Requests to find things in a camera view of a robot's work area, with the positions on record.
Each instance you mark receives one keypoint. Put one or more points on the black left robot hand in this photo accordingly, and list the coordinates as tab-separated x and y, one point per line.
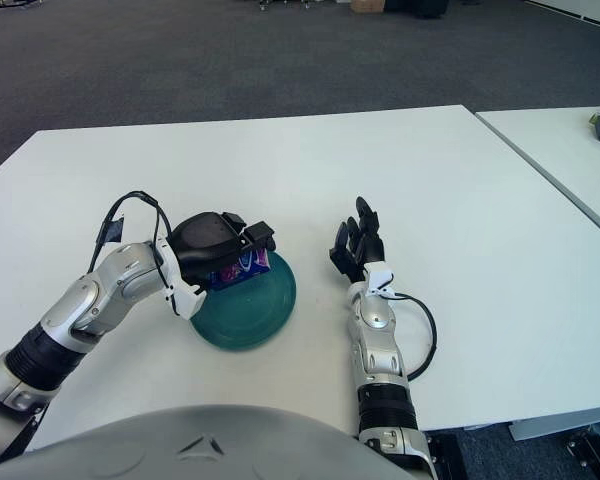
205	240

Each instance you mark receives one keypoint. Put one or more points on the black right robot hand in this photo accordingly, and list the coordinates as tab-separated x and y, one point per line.
365	245

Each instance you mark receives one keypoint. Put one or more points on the blue purple gum box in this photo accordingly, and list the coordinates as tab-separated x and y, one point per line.
245	270

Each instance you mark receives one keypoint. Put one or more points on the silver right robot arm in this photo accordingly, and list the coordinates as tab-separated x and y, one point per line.
375	320

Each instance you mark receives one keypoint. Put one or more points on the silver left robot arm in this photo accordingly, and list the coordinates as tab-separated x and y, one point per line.
80	305

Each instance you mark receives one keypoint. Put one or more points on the green round plate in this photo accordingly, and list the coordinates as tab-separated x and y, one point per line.
260	310

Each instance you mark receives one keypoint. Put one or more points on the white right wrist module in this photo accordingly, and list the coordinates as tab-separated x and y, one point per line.
377	277

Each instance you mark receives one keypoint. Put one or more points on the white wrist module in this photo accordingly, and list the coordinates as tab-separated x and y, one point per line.
185	300
377	277

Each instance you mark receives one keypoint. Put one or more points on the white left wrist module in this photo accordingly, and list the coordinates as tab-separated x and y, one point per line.
185	300

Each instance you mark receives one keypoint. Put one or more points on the grey robot torso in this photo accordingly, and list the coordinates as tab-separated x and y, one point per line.
205	450

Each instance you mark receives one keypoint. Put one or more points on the brown cardboard box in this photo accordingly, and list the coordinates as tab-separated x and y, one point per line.
367	5

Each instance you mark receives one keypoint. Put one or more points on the black cabinet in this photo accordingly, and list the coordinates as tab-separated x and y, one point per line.
417	8

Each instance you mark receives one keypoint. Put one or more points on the black chair caster base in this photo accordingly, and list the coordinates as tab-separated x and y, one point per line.
285	4

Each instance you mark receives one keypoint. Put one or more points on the grey table foot beam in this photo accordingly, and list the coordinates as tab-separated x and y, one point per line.
555	429

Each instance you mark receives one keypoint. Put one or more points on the black wheeled base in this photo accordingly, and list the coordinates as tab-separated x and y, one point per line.
592	445

